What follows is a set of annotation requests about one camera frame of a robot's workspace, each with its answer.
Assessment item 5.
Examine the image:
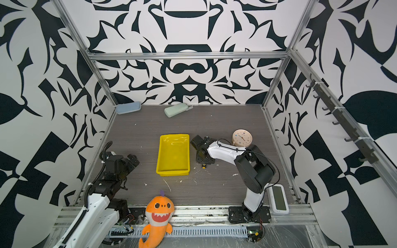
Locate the black wall hook rail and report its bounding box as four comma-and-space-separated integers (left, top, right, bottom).
307, 76, 379, 164

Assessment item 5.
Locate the blue-grey rectangular case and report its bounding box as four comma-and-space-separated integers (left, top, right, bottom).
116, 102, 141, 115

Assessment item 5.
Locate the white slotted cable duct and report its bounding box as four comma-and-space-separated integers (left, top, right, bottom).
108, 226, 248, 238

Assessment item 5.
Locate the black corrugated cable hose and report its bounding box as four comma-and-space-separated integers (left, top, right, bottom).
83, 141, 114, 199

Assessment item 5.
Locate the white digital display device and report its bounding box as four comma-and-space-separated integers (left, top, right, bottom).
267, 184, 289, 215

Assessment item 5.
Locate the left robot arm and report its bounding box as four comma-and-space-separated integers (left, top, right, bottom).
55, 152, 140, 248

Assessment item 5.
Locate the round pink clock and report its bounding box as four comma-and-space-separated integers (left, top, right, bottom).
232, 129, 253, 147

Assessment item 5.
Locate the yellow plastic bin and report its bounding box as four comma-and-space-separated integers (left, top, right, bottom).
156, 134, 190, 177

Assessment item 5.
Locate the orange shark plush toy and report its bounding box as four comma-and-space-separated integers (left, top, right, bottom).
139, 190, 175, 248

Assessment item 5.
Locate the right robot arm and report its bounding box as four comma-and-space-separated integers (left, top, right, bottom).
190, 135, 278, 215

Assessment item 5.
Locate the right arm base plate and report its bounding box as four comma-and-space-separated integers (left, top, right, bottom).
228, 206, 271, 224

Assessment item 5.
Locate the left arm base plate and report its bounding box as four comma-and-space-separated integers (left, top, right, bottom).
125, 207, 146, 225

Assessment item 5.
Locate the mint green rectangular case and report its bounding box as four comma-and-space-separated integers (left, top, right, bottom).
164, 103, 193, 118

